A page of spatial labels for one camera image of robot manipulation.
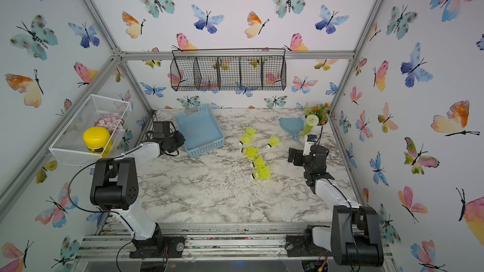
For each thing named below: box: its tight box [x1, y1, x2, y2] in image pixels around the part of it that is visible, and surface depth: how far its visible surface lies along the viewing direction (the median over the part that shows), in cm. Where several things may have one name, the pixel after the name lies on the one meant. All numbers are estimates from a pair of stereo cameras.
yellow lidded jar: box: [82, 125, 113, 159], surface depth 65 cm
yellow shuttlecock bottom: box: [253, 161, 272, 180], surface depth 93 cm
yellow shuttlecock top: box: [238, 126, 258, 147], surface depth 106 cm
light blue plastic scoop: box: [279, 117, 304, 141], surface depth 117 cm
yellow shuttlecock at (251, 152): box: [240, 146, 261, 160], surface depth 102 cm
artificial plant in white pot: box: [301, 102, 332, 138], surface depth 101 cm
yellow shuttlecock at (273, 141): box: [265, 135, 281, 149], surface depth 105 cm
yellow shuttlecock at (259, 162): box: [249, 155, 266, 169], surface depth 97 cm
